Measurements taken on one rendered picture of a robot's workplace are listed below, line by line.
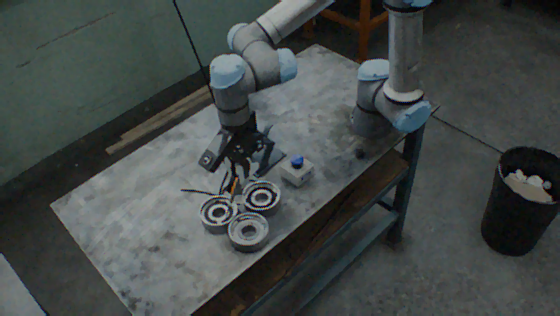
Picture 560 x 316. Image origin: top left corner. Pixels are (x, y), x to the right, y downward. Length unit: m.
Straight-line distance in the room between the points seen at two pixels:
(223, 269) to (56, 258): 1.40
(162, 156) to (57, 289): 1.07
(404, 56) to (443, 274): 1.23
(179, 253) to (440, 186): 1.61
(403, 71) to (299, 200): 0.46
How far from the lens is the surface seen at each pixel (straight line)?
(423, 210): 2.40
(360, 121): 1.51
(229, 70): 0.98
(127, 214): 1.40
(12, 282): 1.58
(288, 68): 1.04
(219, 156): 1.09
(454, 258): 2.26
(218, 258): 1.24
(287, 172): 1.36
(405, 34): 1.19
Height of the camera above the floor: 1.82
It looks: 45 degrees down
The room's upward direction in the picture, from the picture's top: 5 degrees counter-clockwise
